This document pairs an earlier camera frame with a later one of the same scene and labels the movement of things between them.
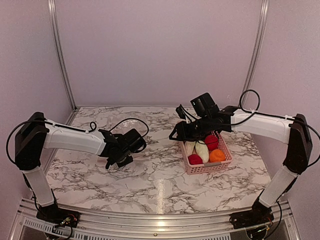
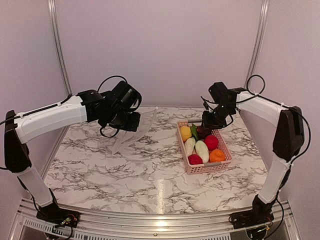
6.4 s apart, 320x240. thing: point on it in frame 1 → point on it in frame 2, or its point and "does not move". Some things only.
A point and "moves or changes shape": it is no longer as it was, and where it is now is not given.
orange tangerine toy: (217, 155) does not move
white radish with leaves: (202, 149) does not move
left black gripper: (120, 165) → (132, 125)
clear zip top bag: (124, 126) moves or changes shape
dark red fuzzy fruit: (195, 159) does not move
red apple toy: (212, 142) does not move
